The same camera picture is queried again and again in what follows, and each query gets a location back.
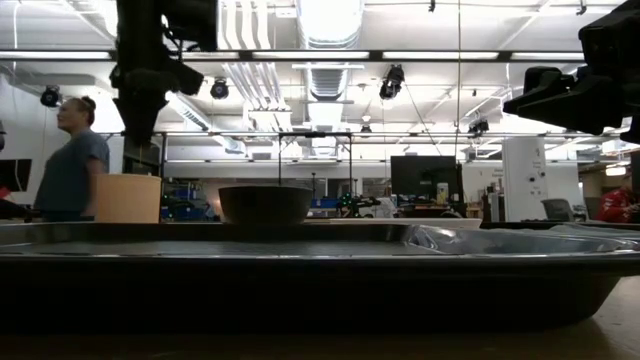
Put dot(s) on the black serving tray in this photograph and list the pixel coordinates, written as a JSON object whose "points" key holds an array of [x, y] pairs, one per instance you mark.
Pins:
{"points": [[300, 290]]}

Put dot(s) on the grey cloth napkin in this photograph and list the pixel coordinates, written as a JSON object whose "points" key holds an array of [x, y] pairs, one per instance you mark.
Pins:
{"points": [[590, 230]]}

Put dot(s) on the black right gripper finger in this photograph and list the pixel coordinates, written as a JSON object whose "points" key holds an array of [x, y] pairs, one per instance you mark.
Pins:
{"points": [[547, 80], [570, 107]]}

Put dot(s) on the black computer monitor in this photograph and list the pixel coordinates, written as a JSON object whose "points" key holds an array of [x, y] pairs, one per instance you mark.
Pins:
{"points": [[422, 177], [15, 175]]}

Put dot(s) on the dark grey bowl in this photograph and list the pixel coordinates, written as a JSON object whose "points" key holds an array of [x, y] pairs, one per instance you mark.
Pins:
{"points": [[265, 205]]}

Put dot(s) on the black ceiling spotlight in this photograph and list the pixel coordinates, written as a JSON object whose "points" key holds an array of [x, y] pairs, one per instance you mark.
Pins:
{"points": [[219, 89], [391, 82], [50, 96], [478, 127]]}

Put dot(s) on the person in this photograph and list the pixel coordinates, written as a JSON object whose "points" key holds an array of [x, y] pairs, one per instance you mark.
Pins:
{"points": [[70, 170], [617, 205]]}

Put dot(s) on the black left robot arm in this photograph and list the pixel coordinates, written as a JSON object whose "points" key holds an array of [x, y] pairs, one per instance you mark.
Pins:
{"points": [[145, 25]]}

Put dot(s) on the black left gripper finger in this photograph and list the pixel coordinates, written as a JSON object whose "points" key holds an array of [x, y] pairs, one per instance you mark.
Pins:
{"points": [[140, 122]]}

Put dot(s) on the black aluminium table frame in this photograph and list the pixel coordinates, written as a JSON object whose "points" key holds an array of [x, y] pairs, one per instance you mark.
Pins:
{"points": [[310, 55]]}

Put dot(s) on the cream mug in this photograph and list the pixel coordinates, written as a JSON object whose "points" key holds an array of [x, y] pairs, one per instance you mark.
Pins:
{"points": [[128, 199]]}

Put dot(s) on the grey office chair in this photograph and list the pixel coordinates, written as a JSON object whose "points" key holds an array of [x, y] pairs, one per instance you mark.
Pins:
{"points": [[557, 210]]}

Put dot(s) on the white square pillar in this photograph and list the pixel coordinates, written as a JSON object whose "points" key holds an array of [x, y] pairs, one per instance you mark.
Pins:
{"points": [[525, 180]]}

